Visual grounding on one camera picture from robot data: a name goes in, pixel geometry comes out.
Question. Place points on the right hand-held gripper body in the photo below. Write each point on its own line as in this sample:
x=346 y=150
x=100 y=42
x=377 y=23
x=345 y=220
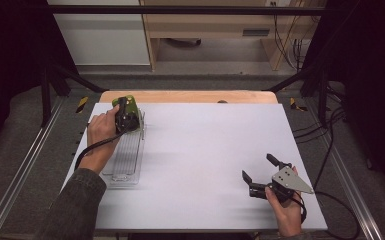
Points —
x=288 y=181

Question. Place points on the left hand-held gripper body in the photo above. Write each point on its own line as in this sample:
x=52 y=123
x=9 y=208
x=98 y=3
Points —
x=128 y=119

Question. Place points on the green phone case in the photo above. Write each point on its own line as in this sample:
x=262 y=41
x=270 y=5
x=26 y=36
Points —
x=131 y=103

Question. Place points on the clear plastic tray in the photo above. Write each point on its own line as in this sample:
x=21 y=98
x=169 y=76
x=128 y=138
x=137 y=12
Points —
x=128 y=153

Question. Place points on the person's right hand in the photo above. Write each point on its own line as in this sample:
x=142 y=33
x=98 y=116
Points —
x=288 y=213

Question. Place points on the person's left hand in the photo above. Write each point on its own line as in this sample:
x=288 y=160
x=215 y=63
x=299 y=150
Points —
x=101 y=136

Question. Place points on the yellow black tape marker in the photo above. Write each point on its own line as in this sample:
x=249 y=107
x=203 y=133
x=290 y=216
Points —
x=295 y=105
x=82 y=104

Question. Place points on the white board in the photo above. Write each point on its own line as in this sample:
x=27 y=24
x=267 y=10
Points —
x=193 y=186

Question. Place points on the white cabinet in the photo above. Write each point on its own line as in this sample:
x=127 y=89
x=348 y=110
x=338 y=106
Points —
x=103 y=40

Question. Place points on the black curtain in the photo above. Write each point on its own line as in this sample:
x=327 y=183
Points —
x=370 y=83
x=10 y=66

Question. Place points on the light wooden desk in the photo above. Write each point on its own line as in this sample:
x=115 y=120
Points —
x=213 y=25

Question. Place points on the metal floor rail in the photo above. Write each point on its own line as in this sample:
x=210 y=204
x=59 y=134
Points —
x=20 y=180
x=350 y=186

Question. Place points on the black frame strut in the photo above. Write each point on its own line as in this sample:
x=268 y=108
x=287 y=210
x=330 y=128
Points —
x=46 y=100
x=322 y=100

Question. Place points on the black horizontal frame bar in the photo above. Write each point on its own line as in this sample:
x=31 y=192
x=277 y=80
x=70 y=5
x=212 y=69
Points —
x=186 y=10

